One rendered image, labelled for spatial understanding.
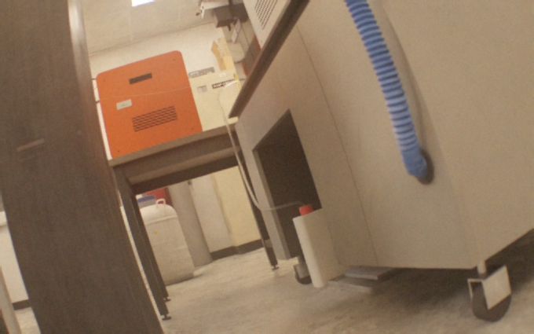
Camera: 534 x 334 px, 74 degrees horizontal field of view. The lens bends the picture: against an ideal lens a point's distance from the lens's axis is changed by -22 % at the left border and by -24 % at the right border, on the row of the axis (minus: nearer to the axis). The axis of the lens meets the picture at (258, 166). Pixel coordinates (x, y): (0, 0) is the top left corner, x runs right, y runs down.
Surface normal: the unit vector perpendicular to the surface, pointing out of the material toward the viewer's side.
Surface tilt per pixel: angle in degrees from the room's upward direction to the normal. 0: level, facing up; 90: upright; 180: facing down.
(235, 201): 90
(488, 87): 90
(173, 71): 90
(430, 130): 90
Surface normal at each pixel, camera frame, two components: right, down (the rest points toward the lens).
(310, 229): 0.20, -0.18
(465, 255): -0.93, 0.27
